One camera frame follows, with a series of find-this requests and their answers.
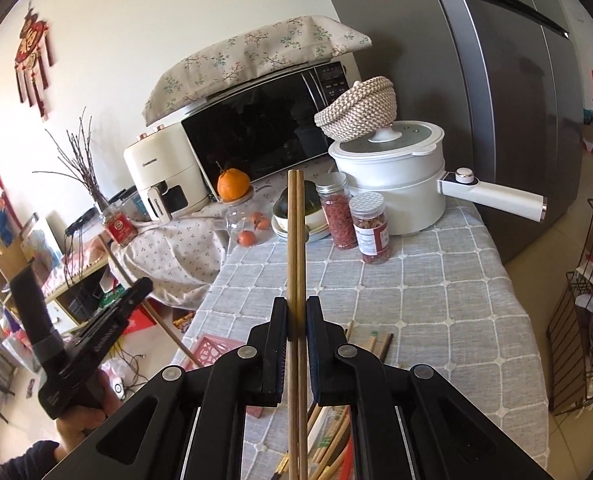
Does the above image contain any jar of red goji berries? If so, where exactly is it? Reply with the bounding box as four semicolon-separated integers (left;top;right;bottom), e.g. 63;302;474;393
316;171;357;249

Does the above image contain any floral cloth cover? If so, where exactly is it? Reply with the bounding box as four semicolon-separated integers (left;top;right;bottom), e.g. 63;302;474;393
142;15;372;126

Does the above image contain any cream air fryer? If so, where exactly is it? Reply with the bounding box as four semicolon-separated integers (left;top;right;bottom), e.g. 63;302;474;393
124;124;210;224

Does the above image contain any floral white cloth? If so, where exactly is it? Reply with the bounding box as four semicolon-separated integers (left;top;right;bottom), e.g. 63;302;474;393
109;204;229;310

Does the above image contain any woven rope basket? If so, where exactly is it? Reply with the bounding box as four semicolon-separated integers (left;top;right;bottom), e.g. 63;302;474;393
315;76;397;142

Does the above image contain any red labelled snack jar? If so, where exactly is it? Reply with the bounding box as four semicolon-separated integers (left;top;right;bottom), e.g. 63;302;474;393
101;205;138;247

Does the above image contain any white electric pot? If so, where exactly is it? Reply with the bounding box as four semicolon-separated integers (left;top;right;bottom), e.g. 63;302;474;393
329;120;547;235

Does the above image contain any red Chinese knot decoration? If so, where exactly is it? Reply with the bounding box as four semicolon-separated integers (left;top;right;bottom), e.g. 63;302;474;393
14;3;56;122

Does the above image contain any dark green squash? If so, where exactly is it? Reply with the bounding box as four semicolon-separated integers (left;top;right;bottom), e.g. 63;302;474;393
271;186;323;221

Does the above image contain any grey refrigerator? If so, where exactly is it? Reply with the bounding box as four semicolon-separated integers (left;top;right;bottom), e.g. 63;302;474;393
331;0;583;260

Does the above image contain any grey checked tablecloth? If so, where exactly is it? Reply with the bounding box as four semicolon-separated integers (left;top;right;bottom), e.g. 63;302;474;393
184;200;549;479

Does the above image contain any pink perforated utensil holder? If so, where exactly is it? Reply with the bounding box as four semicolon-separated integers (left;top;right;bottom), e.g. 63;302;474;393
182;334;263;418

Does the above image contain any black microwave oven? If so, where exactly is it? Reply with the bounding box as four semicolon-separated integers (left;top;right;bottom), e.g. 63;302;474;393
182;61;349;197

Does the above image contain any labelled jar of dried fruit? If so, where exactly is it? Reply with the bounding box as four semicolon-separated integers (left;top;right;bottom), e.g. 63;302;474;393
349;192;389;263

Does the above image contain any orange tangerine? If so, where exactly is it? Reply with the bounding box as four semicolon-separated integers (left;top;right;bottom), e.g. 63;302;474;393
216;166;251;202

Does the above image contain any dried branch bouquet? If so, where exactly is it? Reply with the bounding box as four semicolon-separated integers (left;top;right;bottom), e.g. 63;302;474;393
34;108;109;212

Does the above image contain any person's left hand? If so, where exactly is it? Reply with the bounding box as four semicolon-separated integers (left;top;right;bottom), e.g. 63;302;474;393
54;370;122;462

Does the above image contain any brown wooden chopstick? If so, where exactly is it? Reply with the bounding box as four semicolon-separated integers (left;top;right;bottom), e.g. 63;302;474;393
295;170;308;479
287;170;298;480

